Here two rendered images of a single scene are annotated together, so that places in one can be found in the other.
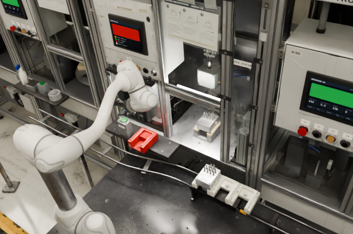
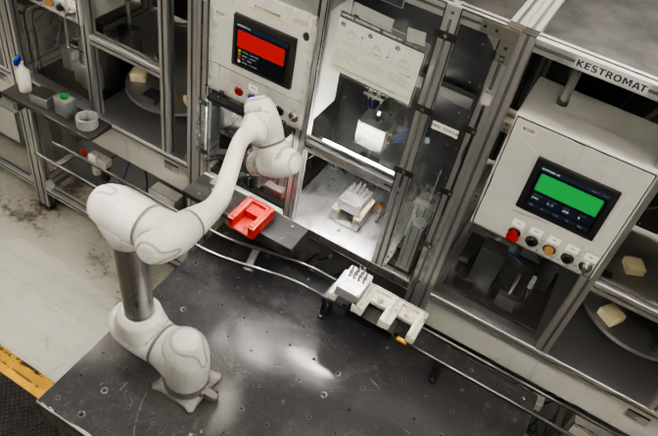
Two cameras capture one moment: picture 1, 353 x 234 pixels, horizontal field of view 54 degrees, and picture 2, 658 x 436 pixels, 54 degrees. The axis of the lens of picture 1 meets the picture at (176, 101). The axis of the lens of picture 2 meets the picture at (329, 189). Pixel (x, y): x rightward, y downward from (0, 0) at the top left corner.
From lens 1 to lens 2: 57 cm
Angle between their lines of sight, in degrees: 12
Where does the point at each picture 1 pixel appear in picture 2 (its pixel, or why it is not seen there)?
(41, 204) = (30, 306)
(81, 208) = (161, 318)
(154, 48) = (304, 80)
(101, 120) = (226, 188)
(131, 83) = (268, 134)
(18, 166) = not seen: outside the picture
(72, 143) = (191, 222)
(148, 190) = (251, 297)
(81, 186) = (103, 279)
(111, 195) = (189, 300)
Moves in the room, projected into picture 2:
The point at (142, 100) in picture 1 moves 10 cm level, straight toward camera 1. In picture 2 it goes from (280, 162) to (286, 182)
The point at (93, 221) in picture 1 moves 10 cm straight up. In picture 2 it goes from (184, 340) to (184, 321)
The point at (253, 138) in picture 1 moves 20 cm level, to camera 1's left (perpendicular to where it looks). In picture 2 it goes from (434, 235) to (381, 234)
